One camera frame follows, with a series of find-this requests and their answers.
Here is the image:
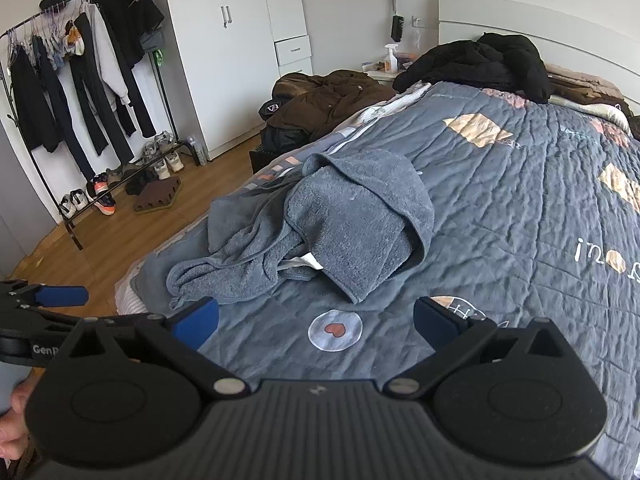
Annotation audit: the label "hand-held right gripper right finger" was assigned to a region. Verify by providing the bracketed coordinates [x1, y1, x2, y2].
[384, 296, 576, 401]

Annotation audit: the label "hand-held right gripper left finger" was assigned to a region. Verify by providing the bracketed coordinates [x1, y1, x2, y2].
[70, 297, 251, 401]

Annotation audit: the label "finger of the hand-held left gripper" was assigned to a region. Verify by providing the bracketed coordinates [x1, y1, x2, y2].
[0, 280, 90, 311]

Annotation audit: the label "black metal clothes rack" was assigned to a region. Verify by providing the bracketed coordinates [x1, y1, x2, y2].
[0, 0, 201, 252]

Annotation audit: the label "person's left hand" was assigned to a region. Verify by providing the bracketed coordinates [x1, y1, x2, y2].
[0, 382, 33, 461]

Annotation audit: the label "white mattress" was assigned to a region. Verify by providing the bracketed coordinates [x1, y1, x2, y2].
[115, 265, 151, 316]

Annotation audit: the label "brown hexagonal pad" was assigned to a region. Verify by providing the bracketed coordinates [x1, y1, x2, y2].
[132, 176, 182, 214]

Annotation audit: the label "printed grey quilt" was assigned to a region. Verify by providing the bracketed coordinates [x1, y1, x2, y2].
[115, 80, 640, 480]

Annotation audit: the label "row of shoes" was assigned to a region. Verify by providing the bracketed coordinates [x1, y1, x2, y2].
[59, 130, 188, 219]

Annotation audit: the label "dark navy trousers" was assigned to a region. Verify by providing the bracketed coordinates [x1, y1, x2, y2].
[31, 35, 97, 181]

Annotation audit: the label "black long coat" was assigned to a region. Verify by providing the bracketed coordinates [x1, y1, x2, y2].
[9, 44, 62, 155]

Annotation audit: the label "light grey hoodie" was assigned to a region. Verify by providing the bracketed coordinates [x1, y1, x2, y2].
[75, 2, 133, 126]

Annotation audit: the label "blue denim garment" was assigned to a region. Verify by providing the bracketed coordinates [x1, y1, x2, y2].
[30, 35, 67, 69]

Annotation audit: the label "brown coat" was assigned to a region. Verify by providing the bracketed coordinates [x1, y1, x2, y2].
[260, 70, 401, 158]

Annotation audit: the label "white nightstand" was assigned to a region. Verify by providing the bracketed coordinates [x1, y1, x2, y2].
[359, 62, 418, 87]

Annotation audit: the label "orange and white cloth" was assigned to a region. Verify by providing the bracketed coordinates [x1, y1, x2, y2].
[64, 22, 87, 57]

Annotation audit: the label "white wardrobe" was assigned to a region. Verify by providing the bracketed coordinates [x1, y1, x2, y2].
[159, 0, 315, 161]

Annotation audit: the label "grey hanging cloth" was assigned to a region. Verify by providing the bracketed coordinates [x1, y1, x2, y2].
[139, 29, 167, 53]

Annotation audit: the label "black hooded jacket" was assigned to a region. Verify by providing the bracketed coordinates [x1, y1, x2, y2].
[87, 0, 166, 72]

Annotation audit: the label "black hairbrush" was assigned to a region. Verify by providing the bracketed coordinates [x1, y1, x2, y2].
[387, 0, 406, 44]

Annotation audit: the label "white headboard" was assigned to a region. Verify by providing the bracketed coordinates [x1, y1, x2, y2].
[437, 0, 640, 108]

